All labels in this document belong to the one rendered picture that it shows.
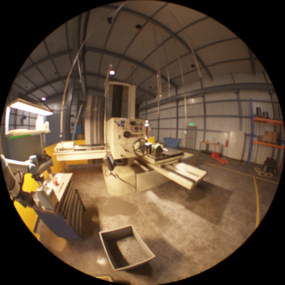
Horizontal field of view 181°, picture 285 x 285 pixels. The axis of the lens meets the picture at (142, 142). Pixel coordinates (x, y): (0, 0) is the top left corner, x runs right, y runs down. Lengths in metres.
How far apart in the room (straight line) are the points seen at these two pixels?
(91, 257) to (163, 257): 1.04
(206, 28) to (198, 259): 8.48
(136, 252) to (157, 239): 0.53
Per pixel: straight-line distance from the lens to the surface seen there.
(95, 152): 2.10
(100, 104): 2.52
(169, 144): 8.22
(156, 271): 1.68
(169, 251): 1.76
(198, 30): 7.29
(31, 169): 0.83
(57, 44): 9.67
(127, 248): 1.39
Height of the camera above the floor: 1.67
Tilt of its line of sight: 8 degrees down
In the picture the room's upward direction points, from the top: 1 degrees clockwise
